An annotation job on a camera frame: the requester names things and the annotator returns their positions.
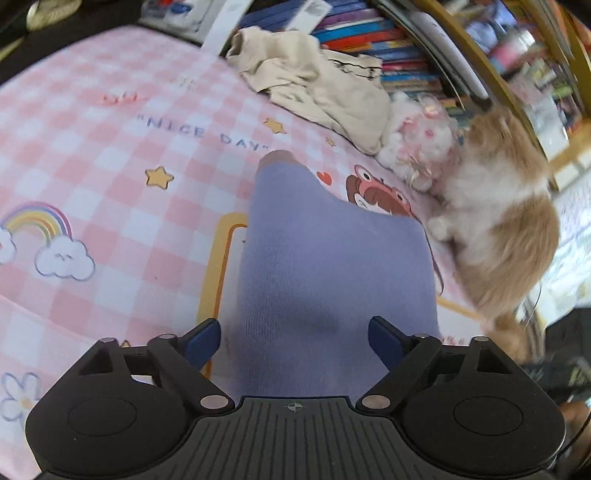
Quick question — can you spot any orange and white cat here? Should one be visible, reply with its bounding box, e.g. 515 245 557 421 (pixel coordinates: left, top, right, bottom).
427 108 563 361

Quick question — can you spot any cream garment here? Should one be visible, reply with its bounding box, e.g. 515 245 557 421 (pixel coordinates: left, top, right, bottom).
226 27 394 156

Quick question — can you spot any purple and brown sweater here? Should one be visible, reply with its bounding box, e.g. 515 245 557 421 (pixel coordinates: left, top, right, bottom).
233 150 443 398

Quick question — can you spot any person's right hand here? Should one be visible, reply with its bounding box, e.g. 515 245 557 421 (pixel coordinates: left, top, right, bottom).
560 401 591 445

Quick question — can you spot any white and pink plush bunny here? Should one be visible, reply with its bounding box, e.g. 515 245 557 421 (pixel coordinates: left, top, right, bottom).
376 92 459 193

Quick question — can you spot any wooden bookshelf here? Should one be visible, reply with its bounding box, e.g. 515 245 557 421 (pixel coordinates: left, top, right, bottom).
379 0 591 190

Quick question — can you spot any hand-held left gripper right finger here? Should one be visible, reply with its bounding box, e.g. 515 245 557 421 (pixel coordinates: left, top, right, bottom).
356 316 513 413

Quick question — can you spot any black case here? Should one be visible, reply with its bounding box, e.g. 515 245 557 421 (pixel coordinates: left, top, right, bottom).
0 0 145 89

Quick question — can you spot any white labelled carton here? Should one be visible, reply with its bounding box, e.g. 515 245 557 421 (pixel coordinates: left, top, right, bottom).
295 0 334 34

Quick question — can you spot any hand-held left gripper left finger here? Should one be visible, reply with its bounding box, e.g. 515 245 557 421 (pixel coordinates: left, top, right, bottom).
76 318 236 413

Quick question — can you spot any white shelf frame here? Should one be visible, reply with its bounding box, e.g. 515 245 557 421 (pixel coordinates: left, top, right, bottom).
203 0 256 57

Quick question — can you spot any cream wrist watch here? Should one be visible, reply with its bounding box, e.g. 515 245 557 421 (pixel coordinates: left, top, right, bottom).
25 0 82 31

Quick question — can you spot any row of colourful books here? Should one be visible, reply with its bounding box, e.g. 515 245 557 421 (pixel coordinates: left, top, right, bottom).
240 0 468 112

